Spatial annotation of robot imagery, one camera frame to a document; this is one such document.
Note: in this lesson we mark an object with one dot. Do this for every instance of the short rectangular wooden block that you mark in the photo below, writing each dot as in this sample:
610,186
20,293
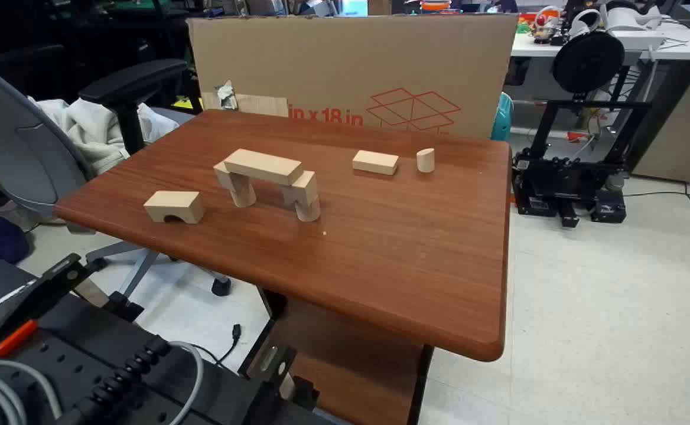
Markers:
375,161

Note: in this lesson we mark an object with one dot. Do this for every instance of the large cardboard box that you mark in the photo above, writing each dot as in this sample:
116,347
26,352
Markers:
347,67

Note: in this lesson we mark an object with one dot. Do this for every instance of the notched wooden pillar block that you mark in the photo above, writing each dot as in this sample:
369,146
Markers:
240,189
306,200

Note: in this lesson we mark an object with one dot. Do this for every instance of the small rounded wooden block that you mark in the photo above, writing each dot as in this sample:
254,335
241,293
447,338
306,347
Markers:
427,159

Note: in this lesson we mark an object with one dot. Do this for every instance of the black 3D printer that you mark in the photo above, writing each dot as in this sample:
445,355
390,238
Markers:
566,179

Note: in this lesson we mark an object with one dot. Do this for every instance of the wooden arch block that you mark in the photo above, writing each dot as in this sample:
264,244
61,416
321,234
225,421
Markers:
174,204

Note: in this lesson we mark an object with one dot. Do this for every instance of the teal round object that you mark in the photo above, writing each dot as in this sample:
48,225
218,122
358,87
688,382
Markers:
503,119

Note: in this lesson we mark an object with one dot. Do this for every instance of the light grey hoodie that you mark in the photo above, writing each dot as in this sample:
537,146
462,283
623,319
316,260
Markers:
85,133

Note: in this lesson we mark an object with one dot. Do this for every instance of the long rectangular wooden block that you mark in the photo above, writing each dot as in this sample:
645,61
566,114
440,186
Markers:
264,166

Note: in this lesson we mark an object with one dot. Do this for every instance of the grey office chair black armrest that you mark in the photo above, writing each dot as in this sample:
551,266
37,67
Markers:
6,133

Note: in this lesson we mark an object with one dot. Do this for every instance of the crumpled clear plastic wrap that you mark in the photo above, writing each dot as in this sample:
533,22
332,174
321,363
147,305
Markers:
218,95

